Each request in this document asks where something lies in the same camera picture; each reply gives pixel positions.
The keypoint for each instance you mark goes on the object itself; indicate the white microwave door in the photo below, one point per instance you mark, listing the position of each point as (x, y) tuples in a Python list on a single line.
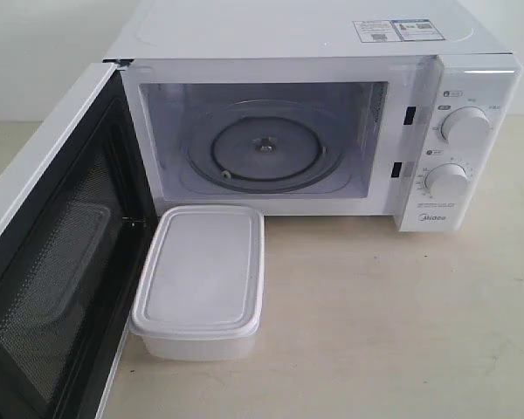
[(76, 221)]

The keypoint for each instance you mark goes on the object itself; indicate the glass turntable plate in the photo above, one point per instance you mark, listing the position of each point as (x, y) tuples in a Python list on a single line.
[(267, 146)]

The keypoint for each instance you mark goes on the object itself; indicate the lower white timer knob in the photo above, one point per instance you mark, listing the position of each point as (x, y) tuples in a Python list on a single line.
[(448, 181)]

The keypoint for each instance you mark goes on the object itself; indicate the upper white power knob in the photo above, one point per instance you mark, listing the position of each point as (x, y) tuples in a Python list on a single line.
[(466, 127)]

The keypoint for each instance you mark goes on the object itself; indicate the white printed paper label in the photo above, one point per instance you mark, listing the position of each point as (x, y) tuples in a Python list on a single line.
[(399, 30)]

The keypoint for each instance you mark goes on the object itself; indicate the white plastic lidded container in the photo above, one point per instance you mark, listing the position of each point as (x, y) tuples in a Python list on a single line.
[(200, 294)]

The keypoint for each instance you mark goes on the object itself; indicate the white microwave oven body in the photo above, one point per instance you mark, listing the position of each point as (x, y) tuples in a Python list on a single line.
[(185, 59)]

